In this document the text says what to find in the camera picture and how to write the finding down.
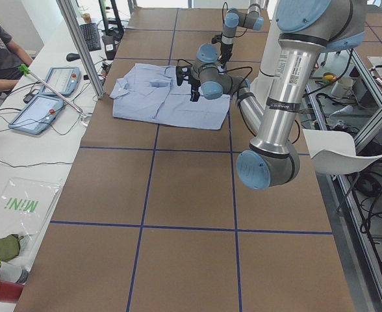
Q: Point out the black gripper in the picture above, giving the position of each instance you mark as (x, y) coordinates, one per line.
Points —
(194, 86)
(225, 51)

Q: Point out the blue striped button shirt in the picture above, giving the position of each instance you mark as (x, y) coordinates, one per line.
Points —
(149, 93)

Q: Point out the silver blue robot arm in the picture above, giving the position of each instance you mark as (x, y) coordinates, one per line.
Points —
(300, 32)
(252, 19)

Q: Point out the black keyboard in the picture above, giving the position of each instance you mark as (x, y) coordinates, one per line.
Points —
(91, 36)

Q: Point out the black computer mouse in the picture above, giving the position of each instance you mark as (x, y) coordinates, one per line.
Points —
(70, 57)

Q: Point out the upper blue teach pendant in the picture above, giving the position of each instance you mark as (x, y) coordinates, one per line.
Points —
(63, 79)

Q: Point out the blue teach pendant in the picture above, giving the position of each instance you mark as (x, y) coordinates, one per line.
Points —
(63, 79)
(37, 115)

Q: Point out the white plastic chair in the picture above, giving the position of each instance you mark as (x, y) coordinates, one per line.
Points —
(333, 152)

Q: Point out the lower blue teach pendant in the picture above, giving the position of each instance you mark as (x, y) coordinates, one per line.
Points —
(37, 115)

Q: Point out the metal rod green clip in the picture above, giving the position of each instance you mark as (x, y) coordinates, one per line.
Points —
(26, 71)

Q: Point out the clear bag green lettering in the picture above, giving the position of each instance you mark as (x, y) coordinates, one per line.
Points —
(25, 205)

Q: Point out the olive green cloth pouch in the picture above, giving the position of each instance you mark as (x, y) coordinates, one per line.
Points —
(10, 247)

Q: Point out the red cylinder bottle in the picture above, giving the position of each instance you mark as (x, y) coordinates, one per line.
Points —
(10, 292)

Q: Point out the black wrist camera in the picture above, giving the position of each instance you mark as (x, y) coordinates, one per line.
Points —
(182, 74)
(217, 39)

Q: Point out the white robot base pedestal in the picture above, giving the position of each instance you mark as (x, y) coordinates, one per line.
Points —
(261, 85)

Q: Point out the grey aluminium camera post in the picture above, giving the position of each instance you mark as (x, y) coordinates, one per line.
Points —
(70, 18)

